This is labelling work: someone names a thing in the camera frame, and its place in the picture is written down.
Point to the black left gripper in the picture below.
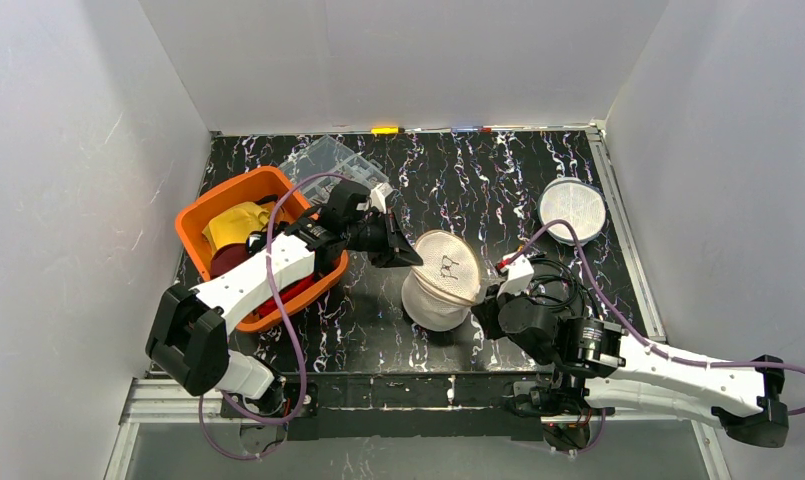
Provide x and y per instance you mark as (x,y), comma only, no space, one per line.
(386,235)

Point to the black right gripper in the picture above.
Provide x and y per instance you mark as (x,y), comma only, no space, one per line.
(484,315)

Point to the white mesh bag beige trim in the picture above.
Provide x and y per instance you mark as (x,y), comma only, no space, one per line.
(439,294)

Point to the white mesh bag blue trim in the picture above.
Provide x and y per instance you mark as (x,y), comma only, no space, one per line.
(580,205)

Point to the maroon bra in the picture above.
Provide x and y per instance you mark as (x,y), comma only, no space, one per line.
(227,258)

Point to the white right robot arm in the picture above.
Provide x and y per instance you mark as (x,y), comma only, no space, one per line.
(598,367)

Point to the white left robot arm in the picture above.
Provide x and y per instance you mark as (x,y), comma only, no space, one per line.
(190,333)

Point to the red mesh bag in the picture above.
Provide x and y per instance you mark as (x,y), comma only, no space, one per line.
(290,292)

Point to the clear plastic screw box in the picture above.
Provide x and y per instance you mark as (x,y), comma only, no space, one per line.
(329,155)

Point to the orange plastic basin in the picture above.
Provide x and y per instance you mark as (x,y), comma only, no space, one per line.
(252,186)

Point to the yellow cloth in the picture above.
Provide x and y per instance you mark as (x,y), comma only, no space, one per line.
(234,225)

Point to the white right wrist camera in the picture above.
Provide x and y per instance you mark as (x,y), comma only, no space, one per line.
(517,273)

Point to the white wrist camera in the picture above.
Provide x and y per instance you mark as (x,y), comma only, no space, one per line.
(378,197)
(517,273)

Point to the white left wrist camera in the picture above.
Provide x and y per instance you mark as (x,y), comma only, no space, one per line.
(378,197)

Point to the yellow marker on wall edge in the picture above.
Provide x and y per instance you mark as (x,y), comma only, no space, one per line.
(386,130)

